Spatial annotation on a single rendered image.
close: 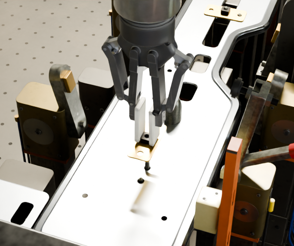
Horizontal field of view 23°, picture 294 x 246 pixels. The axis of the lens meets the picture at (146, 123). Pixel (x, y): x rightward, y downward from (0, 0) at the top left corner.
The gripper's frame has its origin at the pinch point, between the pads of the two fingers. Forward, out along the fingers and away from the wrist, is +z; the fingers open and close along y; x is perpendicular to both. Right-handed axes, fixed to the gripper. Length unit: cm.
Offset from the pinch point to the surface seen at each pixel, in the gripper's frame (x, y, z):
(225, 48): -34.7, -3.2, 9.7
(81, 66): -54, 38, 40
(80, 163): 2.8, 10.4, 10.2
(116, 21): -37.5, 20.7, 11.2
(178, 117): -11.6, -1.3, 8.7
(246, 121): 1.8, -15.3, -6.5
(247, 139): 1.8, -15.7, -3.3
